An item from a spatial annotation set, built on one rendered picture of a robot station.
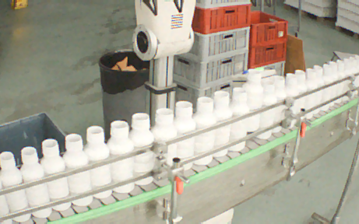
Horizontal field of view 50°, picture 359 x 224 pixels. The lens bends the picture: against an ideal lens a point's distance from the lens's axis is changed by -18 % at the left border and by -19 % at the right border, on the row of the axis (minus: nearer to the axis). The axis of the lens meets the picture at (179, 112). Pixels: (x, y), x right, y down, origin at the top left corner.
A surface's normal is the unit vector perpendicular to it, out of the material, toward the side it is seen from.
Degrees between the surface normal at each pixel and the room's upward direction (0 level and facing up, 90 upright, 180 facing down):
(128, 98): 93
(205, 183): 90
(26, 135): 90
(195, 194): 90
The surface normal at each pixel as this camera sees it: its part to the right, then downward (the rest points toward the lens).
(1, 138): 0.61, 0.37
